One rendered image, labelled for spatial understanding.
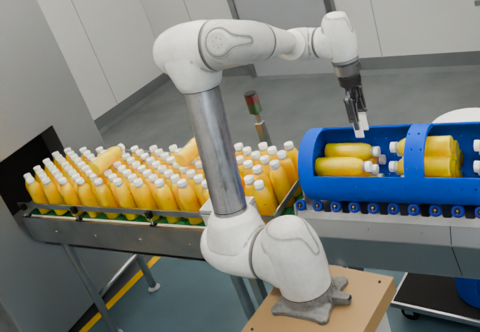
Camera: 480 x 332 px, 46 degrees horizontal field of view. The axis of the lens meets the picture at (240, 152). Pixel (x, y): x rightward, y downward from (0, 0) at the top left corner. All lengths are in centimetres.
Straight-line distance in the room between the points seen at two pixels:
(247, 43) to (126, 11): 585
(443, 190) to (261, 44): 87
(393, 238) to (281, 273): 72
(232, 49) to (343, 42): 59
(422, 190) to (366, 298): 50
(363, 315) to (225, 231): 44
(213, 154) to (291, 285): 41
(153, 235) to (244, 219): 111
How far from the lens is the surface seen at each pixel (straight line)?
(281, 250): 154
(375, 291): 170
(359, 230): 223
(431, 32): 555
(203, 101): 153
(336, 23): 187
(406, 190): 204
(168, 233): 262
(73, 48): 668
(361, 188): 209
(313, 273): 159
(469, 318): 286
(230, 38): 137
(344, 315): 166
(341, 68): 192
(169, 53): 151
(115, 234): 288
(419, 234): 216
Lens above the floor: 221
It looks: 26 degrees down
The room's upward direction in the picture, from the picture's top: 19 degrees counter-clockwise
